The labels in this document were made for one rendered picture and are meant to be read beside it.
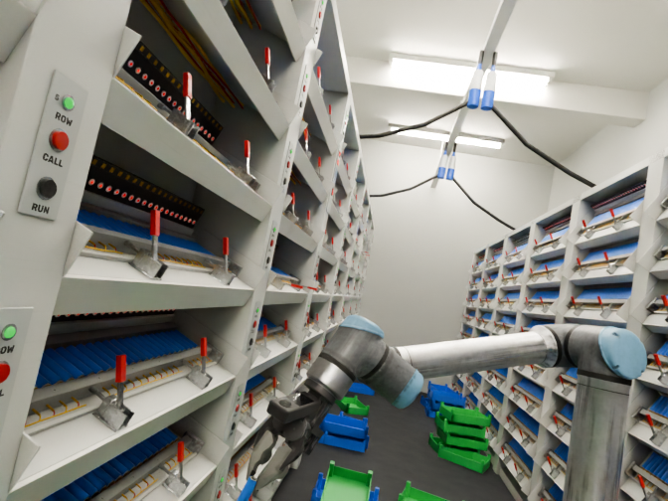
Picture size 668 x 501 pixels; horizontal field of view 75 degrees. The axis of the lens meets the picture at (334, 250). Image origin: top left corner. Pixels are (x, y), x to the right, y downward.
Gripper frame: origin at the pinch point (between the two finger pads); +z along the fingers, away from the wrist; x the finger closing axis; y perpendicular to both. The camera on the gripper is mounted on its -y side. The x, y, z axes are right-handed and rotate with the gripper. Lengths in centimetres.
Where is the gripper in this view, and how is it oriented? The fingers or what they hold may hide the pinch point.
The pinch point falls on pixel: (253, 477)
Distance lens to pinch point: 90.4
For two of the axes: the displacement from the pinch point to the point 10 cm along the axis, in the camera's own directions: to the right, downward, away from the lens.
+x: -7.7, -3.3, 5.5
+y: 2.8, 6.0, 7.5
